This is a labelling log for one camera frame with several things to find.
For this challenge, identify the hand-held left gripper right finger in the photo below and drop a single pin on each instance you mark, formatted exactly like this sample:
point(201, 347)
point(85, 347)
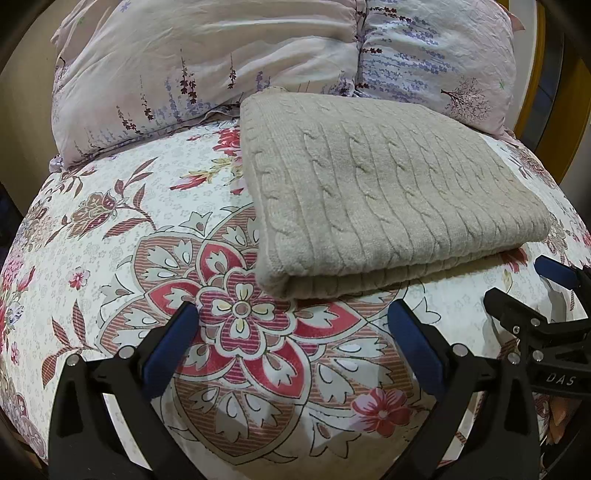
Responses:
point(415, 344)

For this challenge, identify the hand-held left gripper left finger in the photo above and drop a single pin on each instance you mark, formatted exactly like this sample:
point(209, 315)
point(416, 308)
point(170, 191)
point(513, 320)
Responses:
point(171, 346)

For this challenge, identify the yellow wooden bed frame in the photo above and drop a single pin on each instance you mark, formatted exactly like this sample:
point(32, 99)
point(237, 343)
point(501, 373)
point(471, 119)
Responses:
point(530, 87)

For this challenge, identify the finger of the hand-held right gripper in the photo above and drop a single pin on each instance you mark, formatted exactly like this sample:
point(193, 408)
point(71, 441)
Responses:
point(551, 268)
point(512, 314)

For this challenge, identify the white red floral bed sheet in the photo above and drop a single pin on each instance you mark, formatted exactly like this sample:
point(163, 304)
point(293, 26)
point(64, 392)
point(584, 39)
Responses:
point(115, 240)

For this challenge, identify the pink lavender-print pillow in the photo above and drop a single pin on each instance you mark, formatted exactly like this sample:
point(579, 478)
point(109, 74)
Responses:
point(184, 60)

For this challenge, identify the pale blue lavender-print pillow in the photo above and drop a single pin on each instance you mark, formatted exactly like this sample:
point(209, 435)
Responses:
point(434, 50)

